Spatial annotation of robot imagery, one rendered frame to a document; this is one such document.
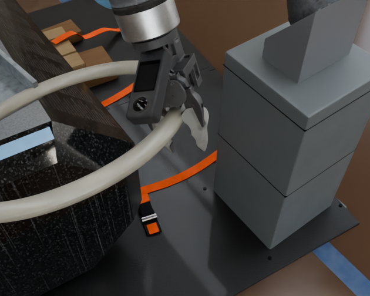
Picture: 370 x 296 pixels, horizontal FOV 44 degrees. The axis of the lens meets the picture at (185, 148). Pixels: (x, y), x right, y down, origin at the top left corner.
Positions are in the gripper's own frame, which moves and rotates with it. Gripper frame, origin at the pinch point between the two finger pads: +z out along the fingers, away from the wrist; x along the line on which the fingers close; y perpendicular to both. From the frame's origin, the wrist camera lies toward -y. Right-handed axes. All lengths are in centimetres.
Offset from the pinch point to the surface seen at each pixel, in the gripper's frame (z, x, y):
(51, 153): 20, 59, 30
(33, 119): 11, 63, 34
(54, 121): 13, 58, 37
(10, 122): 9, 69, 31
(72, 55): 36, 129, 149
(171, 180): 88, 66, 100
